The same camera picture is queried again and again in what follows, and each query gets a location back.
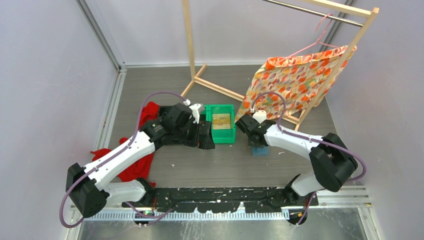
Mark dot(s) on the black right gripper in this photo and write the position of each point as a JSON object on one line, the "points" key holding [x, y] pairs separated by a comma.
{"points": [[261, 145]]}

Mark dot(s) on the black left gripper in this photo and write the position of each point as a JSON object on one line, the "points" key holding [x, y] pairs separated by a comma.
{"points": [[204, 141]]}

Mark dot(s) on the blue card holder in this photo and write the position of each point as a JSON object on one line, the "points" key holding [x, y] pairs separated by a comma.
{"points": [[260, 151]]}

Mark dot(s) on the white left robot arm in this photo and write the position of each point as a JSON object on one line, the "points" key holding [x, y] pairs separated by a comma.
{"points": [[90, 187]]}

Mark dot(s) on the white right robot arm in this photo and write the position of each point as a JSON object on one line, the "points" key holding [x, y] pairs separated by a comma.
{"points": [[332, 164]]}

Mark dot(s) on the gold cards stack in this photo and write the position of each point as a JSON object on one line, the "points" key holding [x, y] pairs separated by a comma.
{"points": [[221, 121]]}

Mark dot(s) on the green bin with gold cards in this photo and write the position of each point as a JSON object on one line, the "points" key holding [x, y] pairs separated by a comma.
{"points": [[222, 136]]}

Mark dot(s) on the floral orange fabric bag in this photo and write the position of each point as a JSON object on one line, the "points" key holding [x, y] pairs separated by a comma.
{"points": [[288, 84]]}

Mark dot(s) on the wooden clothes rack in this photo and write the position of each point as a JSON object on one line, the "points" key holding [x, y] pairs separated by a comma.
{"points": [[248, 32]]}

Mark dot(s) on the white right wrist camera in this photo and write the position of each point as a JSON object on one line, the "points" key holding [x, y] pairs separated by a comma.
{"points": [[259, 115]]}

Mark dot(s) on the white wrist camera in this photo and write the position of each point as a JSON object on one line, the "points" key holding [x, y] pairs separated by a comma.
{"points": [[259, 115], [197, 109]]}

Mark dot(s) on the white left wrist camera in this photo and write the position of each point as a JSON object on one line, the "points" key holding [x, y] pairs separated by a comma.
{"points": [[197, 109]]}

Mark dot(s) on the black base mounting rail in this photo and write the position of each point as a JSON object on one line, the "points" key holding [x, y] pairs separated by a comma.
{"points": [[268, 199]]}

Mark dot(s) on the pink wire hanger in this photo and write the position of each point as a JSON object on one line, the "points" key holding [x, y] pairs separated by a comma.
{"points": [[319, 39]]}

